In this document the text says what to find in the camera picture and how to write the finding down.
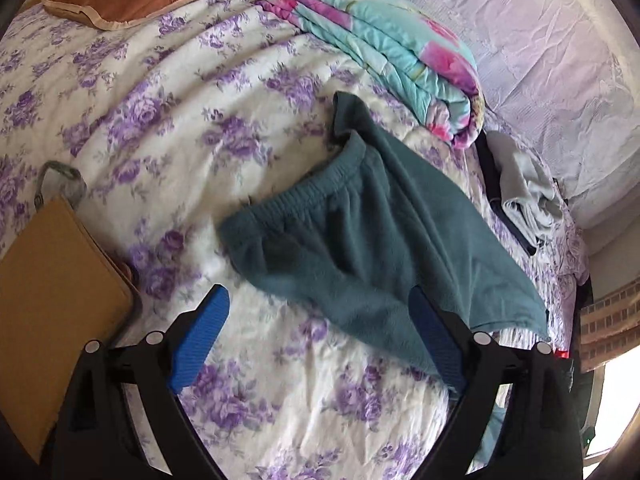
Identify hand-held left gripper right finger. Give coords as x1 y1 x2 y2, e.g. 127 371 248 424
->
407 285 584 480

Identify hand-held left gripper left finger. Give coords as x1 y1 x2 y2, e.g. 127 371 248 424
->
50 284 231 480

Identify teal fleece pants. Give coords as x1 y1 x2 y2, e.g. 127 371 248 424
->
217 91 551 382

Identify grey garment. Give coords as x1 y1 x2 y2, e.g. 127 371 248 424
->
485 130 566 242

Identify purple floral bed sheet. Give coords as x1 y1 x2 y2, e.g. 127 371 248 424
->
0 0 591 480

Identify folded teal pink floral quilt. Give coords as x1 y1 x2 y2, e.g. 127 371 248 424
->
255 0 483 150

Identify grey-green bag handle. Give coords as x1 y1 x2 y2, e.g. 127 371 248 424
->
34 160 87 211

